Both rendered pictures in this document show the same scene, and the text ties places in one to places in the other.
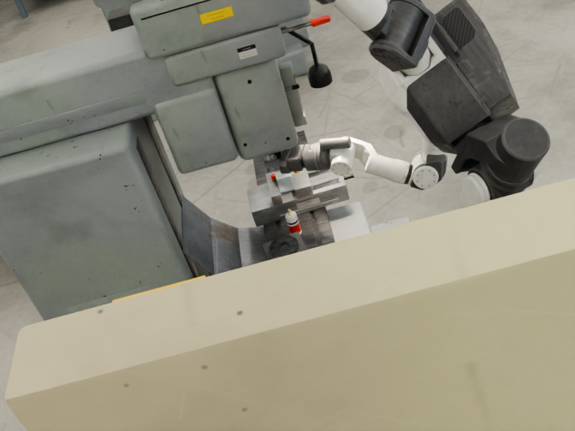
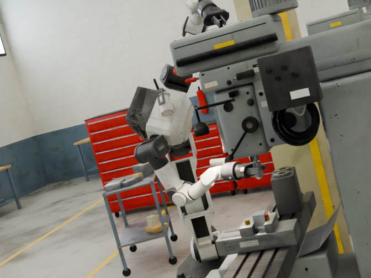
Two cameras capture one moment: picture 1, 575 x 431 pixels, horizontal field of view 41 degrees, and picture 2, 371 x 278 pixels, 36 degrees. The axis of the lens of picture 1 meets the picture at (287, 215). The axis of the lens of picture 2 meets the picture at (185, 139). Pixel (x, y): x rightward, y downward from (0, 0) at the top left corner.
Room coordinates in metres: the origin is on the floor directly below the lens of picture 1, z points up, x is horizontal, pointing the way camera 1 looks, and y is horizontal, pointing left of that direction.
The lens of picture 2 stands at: (4.63, 0.51, 1.75)
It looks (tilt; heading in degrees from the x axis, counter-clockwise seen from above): 6 degrees down; 198
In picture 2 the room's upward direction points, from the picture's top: 15 degrees counter-clockwise
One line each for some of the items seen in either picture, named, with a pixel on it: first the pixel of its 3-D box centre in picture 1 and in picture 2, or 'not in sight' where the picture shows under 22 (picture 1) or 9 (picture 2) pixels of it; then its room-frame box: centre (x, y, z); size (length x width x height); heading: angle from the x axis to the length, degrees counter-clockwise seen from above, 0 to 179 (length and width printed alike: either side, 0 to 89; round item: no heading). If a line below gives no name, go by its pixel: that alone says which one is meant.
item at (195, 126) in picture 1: (195, 114); (286, 110); (2.09, 0.18, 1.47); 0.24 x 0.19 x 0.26; 176
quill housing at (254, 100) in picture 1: (255, 97); (245, 119); (2.07, -0.01, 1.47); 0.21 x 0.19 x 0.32; 176
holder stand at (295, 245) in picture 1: (295, 279); (286, 189); (1.72, 0.03, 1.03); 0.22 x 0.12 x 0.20; 4
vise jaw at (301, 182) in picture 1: (300, 180); (249, 226); (2.22, -0.08, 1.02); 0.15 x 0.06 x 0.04; 179
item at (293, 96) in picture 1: (293, 94); (223, 129); (2.07, -0.13, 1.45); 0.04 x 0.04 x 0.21; 86
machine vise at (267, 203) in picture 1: (296, 190); (256, 233); (2.22, -0.06, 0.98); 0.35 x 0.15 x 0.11; 89
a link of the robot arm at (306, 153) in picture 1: (302, 158); (241, 171); (2.03, -0.10, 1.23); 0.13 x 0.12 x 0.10; 155
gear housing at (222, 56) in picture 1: (223, 39); (242, 72); (2.08, 0.02, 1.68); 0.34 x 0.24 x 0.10; 86
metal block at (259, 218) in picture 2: (284, 180); (260, 219); (2.22, -0.03, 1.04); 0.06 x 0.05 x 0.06; 179
